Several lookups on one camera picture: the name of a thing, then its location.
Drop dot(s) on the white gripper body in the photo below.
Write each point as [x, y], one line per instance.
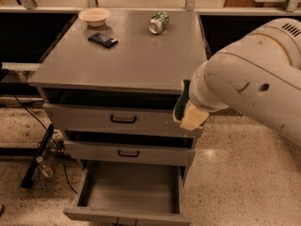
[200, 95]

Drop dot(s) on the beige bowl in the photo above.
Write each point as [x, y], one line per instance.
[94, 16]

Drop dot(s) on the black floor stand leg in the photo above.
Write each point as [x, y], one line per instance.
[27, 180]

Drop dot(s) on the green and yellow sponge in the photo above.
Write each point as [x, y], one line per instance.
[178, 111]

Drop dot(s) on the grey drawer cabinet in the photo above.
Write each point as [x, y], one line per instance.
[142, 70]

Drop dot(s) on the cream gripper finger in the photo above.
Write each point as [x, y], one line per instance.
[193, 117]

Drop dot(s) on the grey open bottom drawer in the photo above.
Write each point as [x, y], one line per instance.
[128, 194]

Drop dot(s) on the small plastic bottle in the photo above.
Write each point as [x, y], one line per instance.
[45, 167]

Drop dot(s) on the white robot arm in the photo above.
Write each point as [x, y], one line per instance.
[259, 76]

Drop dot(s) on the grey middle drawer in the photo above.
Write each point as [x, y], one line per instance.
[130, 153]

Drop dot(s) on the grey top drawer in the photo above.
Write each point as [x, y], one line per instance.
[117, 120]

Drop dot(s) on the green soda can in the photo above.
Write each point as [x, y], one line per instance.
[158, 22]

